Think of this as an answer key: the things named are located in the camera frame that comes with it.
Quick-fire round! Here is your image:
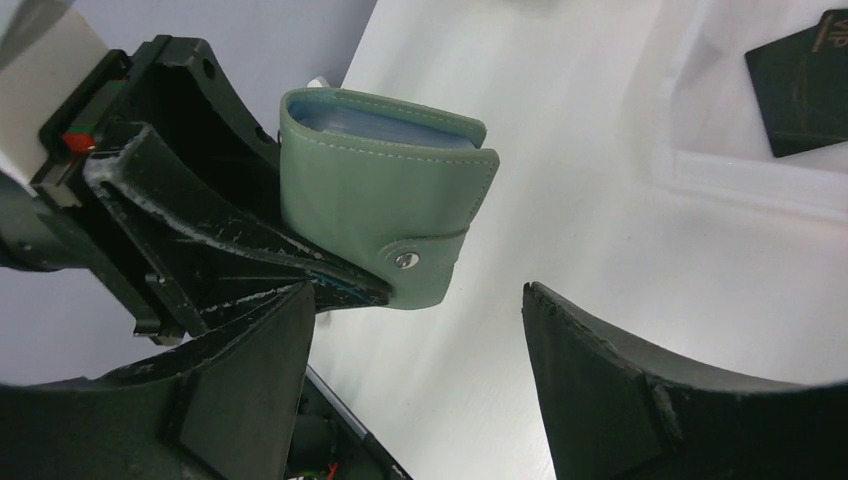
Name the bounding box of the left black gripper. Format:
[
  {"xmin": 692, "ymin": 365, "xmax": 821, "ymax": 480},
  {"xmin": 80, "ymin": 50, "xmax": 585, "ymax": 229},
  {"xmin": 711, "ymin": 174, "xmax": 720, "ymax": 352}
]
[{"xmin": 1, "ymin": 35, "xmax": 391, "ymax": 345}]

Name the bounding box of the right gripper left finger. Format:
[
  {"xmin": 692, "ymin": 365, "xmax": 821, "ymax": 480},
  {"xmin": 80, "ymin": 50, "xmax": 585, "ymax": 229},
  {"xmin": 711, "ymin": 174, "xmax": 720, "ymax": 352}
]
[{"xmin": 1, "ymin": 283, "xmax": 315, "ymax": 479}]

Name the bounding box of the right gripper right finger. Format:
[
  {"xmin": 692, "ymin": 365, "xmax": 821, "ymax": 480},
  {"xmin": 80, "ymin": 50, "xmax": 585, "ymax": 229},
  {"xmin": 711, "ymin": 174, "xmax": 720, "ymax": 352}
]
[{"xmin": 522, "ymin": 282, "xmax": 847, "ymax": 479}]

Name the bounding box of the black card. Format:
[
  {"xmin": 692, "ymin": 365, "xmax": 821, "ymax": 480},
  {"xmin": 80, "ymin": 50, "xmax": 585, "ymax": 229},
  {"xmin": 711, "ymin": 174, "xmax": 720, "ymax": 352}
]
[{"xmin": 744, "ymin": 8, "xmax": 847, "ymax": 158}]

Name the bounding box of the white plastic bin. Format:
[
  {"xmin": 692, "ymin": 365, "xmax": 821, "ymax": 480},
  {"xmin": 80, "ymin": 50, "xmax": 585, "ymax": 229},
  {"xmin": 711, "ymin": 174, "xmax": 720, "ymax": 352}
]
[{"xmin": 652, "ymin": 1, "xmax": 847, "ymax": 221}]

